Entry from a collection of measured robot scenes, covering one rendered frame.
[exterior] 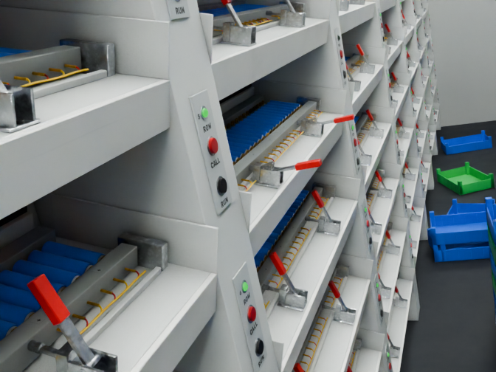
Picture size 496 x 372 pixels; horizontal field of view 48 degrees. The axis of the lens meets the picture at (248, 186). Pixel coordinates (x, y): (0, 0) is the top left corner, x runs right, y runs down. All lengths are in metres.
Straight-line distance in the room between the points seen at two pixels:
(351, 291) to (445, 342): 0.86
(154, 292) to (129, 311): 0.04
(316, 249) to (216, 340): 0.45
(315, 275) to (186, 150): 0.47
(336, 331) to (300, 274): 0.23
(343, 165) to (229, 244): 0.67
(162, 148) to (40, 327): 0.19
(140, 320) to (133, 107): 0.18
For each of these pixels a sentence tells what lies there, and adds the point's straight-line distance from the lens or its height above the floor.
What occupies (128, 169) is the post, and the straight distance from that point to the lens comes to 0.56.
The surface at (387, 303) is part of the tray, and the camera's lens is 1.61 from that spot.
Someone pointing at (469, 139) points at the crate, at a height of 0.03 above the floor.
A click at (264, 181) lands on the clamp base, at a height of 0.95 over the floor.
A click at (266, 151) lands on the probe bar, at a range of 0.87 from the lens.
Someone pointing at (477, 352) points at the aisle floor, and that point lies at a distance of 2.04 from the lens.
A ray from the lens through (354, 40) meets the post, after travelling 1.89.
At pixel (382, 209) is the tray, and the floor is 0.56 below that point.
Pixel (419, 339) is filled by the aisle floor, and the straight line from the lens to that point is 2.11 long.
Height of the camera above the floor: 1.17
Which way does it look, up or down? 16 degrees down
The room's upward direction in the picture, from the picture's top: 12 degrees counter-clockwise
